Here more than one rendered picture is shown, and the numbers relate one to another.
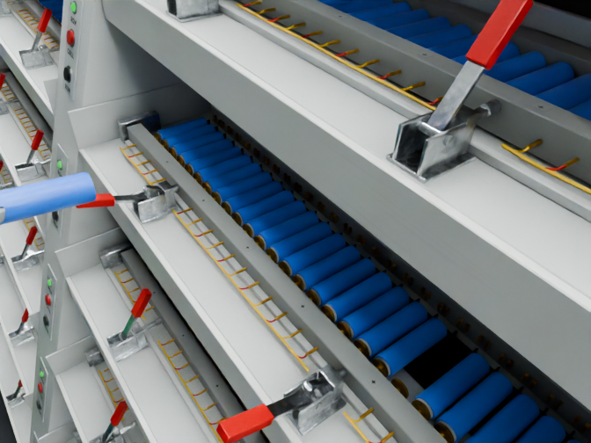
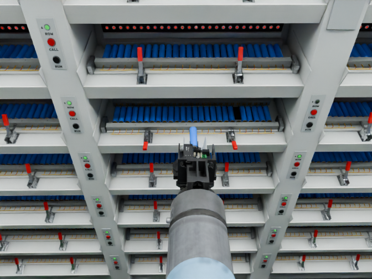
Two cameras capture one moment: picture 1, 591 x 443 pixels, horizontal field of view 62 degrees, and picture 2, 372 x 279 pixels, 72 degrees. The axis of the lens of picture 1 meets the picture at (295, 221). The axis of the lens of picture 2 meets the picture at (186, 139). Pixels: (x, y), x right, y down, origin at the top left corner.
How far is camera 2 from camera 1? 57 cm
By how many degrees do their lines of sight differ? 37
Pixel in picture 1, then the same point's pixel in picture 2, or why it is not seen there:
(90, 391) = (132, 215)
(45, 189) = (195, 134)
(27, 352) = (72, 246)
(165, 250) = (167, 142)
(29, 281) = (62, 220)
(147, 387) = (170, 183)
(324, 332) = (220, 124)
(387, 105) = (217, 73)
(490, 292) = (261, 92)
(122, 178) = (125, 140)
